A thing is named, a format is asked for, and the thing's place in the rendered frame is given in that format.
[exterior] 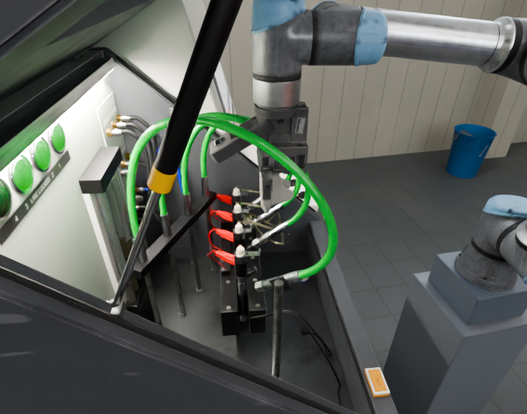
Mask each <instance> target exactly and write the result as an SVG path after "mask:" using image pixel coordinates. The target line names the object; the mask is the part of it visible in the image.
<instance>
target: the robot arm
mask: <svg viewBox="0 0 527 414"><path fill-rule="evenodd" d="M251 34H252V49H253V101H254V112H255V114H256V115H255V116H254V117H252V118H251V119H249V120H247V121H246V122H243V123H242V124H240V125H239V127H243V128H245V129H246V130H248V131H251V132H253V133H254V134H255V135H257V136H259V137H261V138H263V139H264V140H266V141H267V142H268V143H270V144H271V145H273V146H275V147H276V148H277V149H279V150H280V151H281V152H283V153H284V154H285V155H286V156H287V157H288V158H289V159H291V160H292V161H293V162H294V163H295V164H296V165H297V166H298V167H299V168H300V169H301V170H302V171H303V172H304V173H305V174H306V173H307V162H308V150H309V146H308V145H307V142H306V141H307V130H308V117H309V108H308V107H306V104H305V102H300V80H301V66H355V67H358V66H359V65H373V64H375V63H377V62H378V61H379V60H380V59H381V58H382V56H386V57H394V58H408V59H416V60H424V61H431V62H446V63H454V64H461V65H469V66H477V67H478V69H479V70H480V71H481V72H484V73H492V74H497V75H500V76H505V77H507V78H509V79H512V80H514V81H517V82H520V83H521V84H523V85H526V86H527V18H518V17H509V16H502V17H499V18H497V19H496V20H495V21H481V20H474V19H466V18H460V17H452V16H439V15H432V14H424V13H417V12H410V11H397V10H389V9H382V8H375V7H359V6H354V5H346V4H340V3H337V2H334V1H324V2H321V3H319V4H317V5H316V6H314V7H313V8H312V9H311V10H310V9H306V5H305V0H254V1H253V6H252V29H251ZM250 145H252V144H251V143H250V142H248V141H246V140H243V139H241V138H240V137H238V136H235V135H233V134H231V133H229V132H227V133H226V134H224V135H222V136H220V137H218V138H217V139H216V140H214V141H212V142H211V143H210V144H209V147H210V155H211V156H212V158H213V160H214V161H215V162H216V163H221V162H223V161H225V160H226V159H229V158H230V157H231V156H233V155H235V154H237V153H239V152H240V151H242V150H244V149H245V148H247V147H249V146H250ZM257 160H258V165H259V190H260V204H261V207H262V209H263V210H264V212H265V213H266V214H269V211H270V207H271V206H272V205H275V204H278V203H281V202H284V201H288V200H291V199H292V198H293V195H294V192H293V191H292V190H290V187H291V183H290V182H289V181H288V180H286V179H284V178H281V177H280V173H283V174H291V173H290V172H289V171H288V170H287V169H286V168H285V167H283V166H282V165H281V164H280V163H279V162H278V161H277V160H276V159H274V158H273V157H271V156H270V155H269V154H267V153H265V152H264V151H262V150H261V149H260V148H258V147H257ZM455 266H456V270H457V271H458V273H459V274H460V275H461V276H462V277H463V278H465V279H466V280H467V281H469V282H470V283H472V284H474V285H476V286H478V287H481V288H484V289H488V290H492V291H506V290H509V289H511V288H513V287H514V286H515V284H516V281H517V280H518V278H519V276H520V277H521V278H522V279H523V282H524V283H525V284H526V285H527V198H524V197H520V196H516V195H495V196H493V197H491V198H490V199H489V200H488V202H487V204H486V205H485V207H484V208H483V213H482V215H481V217H480V220H479V222H478V225H477V227H476V229H475V231H474V235H473V237H472V239H471V241H470V242H469V243H468V244H467V245H466V246H465V247H464V248H463V249H462V250H461V251H460V252H459V253H458V255H457V257H456V260H455Z"/></svg>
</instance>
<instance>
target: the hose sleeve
mask: <svg viewBox="0 0 527 414"><path fill-rule="evenodd" d="M281 276H283V277H284V279H285V280H286V281H287V282H288V284H290V283H296V282H299V281H301V280H302V279H300V277H299V270H297V271H293V272H291V273H288V274H283V275H280V276H277V277H275V278H279V277H281ZM270 279H274V278H269V279H266V280H264V281H263V282H262V286H263V289H264V290H268V289H273V288H274V287H273V286H272V284H271V283H270V282H269V280H270Z"/></svg>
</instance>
